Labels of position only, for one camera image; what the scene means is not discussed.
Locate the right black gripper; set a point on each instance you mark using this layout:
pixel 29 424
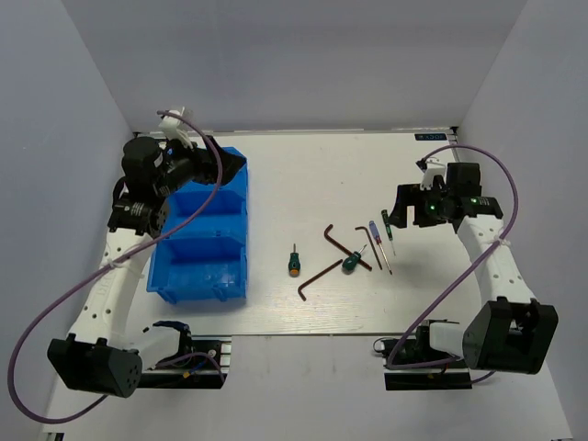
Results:
pixel 411 195

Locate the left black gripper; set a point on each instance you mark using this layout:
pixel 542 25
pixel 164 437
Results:
pixel 204 160

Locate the green black precision screwdriver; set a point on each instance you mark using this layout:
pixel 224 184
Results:
pixel 386 221

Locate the blue red precision screwdriver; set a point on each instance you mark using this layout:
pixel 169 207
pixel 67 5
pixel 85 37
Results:
pixel 376 237

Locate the thin brown hex key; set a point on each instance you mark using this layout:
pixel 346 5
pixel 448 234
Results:
pixel 372 245

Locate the large brown hex key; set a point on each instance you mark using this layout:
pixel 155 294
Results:
pixel 327 236

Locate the green stubby screwdriver orange cap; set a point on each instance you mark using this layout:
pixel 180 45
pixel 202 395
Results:
pixel 294 262

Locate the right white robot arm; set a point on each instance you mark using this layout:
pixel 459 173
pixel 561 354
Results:
pixel 513 330

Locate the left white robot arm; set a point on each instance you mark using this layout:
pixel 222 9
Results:
pixel 96 355

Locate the right blue logo sticker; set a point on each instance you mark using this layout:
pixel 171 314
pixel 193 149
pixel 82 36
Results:
pixel 430 136

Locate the blue three-compartment bin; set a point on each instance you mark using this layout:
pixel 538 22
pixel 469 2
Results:
pixel 207 259

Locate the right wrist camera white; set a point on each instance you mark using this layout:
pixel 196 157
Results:
pixel 431 168

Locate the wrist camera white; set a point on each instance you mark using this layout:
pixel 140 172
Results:
pixel 175 129
pixel 431 168

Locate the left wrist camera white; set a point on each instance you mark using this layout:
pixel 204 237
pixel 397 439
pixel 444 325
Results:
pixel 175 129

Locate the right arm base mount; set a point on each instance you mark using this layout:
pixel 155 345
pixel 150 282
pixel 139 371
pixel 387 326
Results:
pixel 438 370

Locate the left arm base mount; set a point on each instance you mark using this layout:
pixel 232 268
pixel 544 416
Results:
pixel 199 371

